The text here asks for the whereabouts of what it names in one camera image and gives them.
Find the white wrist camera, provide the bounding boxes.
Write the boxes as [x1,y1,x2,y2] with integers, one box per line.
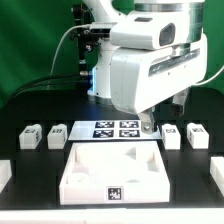
[110,11,177,50]

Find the black cables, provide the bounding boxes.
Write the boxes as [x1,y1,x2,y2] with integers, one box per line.
[6,74,91,104]

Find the white obstacle bracket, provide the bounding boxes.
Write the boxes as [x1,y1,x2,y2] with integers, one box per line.
[0,160,12,193]
[210,156,224,196]

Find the white obstacle left bracket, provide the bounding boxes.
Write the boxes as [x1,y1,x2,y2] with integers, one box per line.
[0,160,12,193]

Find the white marker sheet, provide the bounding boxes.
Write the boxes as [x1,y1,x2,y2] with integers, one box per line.
[69,120,161,141]

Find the black camera on stand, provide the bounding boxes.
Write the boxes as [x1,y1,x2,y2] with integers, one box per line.
[85,22,114,38]

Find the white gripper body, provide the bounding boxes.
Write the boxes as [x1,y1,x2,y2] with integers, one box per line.
[110,35,207,114]

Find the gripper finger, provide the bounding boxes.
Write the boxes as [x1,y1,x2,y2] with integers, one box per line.
[171,89,189,116]
[138,111,157,134]

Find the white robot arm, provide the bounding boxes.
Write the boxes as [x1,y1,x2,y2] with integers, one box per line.
[83,0,207,134]

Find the white cable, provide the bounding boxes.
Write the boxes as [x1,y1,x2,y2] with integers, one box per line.
[49,24,91,76]

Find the white obstacle right bracket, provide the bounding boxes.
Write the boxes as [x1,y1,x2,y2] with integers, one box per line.
[210,156,224,196]

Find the white front rail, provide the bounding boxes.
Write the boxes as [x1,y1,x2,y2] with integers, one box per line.
[0,208,224,224]

